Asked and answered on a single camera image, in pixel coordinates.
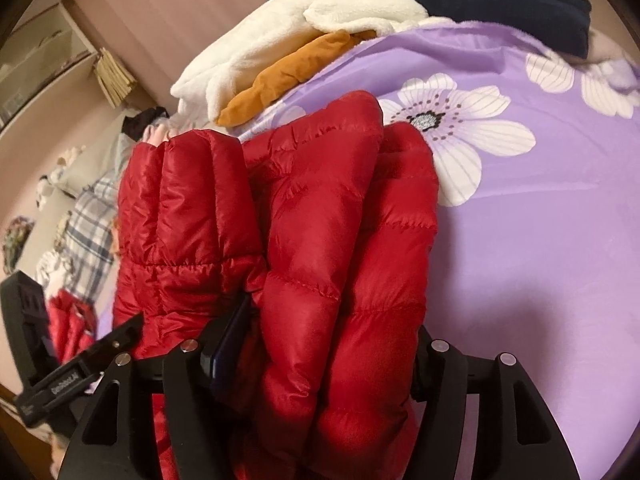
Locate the floral patterned object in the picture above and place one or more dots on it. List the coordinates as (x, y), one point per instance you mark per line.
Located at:
(15, 242)

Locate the plush toy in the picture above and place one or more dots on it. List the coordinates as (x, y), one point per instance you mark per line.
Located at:
(57, 175)

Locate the glass-door cabinet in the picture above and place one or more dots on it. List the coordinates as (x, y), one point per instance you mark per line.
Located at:
(40, 65)

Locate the white fleece garment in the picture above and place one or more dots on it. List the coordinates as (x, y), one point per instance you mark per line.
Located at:
(280, 35)

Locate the orange cloth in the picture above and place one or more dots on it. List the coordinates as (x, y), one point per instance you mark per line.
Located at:
(280, 75)

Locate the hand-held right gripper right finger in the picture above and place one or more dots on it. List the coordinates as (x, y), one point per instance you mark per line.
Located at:
(442, 377)

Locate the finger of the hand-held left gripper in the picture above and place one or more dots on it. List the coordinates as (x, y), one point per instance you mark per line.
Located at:
(117, 340)

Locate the plaid cloth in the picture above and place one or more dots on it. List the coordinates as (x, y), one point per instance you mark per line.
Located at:
(87, 235)

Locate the navy blue garment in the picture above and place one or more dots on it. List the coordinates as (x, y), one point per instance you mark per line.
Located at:
(500, 5)

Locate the purple floral bedsheet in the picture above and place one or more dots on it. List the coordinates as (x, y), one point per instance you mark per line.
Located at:
(525, 260)

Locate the pink garment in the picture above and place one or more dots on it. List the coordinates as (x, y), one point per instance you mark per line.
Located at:
(159, 135)

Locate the black garment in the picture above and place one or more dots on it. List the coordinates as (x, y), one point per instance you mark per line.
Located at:
(145, 122)

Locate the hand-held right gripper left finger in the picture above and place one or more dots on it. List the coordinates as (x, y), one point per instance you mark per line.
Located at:
(230, 345)

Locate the red puffer jacket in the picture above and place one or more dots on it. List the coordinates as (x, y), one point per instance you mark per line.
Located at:
(320, 240)

